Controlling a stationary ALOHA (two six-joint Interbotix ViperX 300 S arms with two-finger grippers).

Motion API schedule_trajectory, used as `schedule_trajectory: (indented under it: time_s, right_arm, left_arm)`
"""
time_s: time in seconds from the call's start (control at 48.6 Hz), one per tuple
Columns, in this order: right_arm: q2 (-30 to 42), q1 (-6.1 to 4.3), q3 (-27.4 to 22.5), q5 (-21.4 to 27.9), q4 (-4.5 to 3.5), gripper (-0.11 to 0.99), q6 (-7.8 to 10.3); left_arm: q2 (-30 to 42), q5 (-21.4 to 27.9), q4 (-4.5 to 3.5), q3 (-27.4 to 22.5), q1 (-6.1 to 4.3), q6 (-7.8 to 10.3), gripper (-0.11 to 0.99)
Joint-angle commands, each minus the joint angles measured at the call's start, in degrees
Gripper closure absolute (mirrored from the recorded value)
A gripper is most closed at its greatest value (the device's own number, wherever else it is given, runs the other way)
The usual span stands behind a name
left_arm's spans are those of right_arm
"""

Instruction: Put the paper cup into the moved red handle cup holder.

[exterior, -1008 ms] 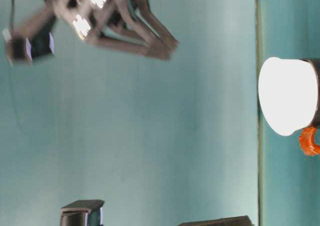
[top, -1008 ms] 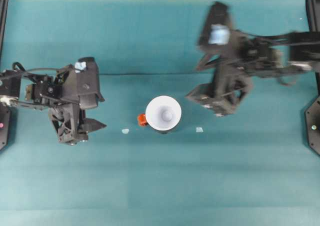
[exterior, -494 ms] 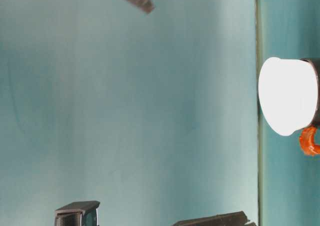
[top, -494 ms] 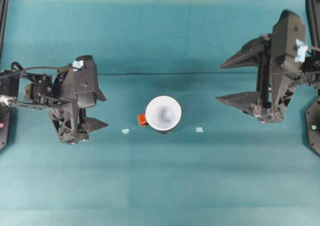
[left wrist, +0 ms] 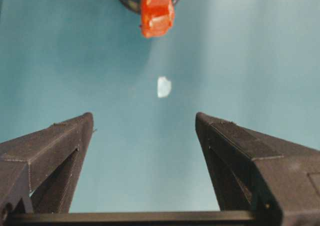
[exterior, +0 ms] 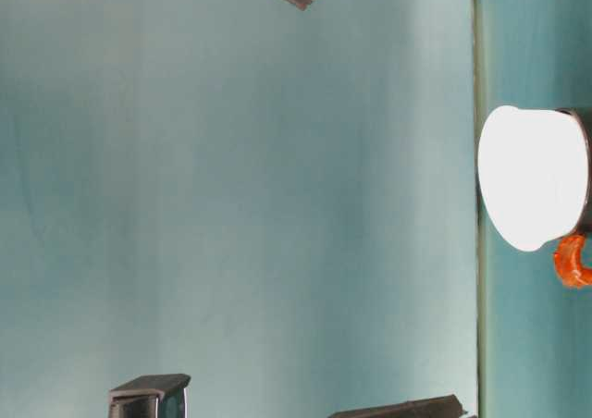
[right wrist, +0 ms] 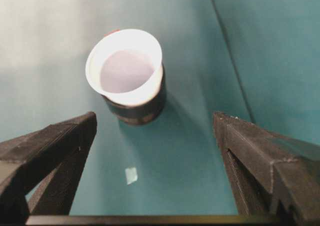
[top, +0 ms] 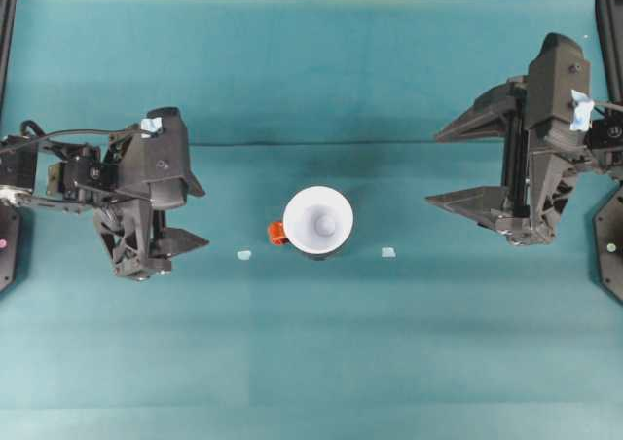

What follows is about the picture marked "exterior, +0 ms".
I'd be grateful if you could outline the black cup holder red handle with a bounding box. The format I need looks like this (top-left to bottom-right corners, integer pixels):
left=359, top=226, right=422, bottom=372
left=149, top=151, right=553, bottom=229
left=552, top=107, right=592, bottom=290

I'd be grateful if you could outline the white paper cup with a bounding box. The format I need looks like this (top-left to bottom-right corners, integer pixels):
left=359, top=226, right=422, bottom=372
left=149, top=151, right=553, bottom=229
left=477, top=104, right=592, bottom=253

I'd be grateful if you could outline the blue-green backdrop cloth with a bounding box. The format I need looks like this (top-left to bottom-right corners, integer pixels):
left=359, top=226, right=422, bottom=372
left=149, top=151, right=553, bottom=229
left=0, top=0, right=478, bottom=418

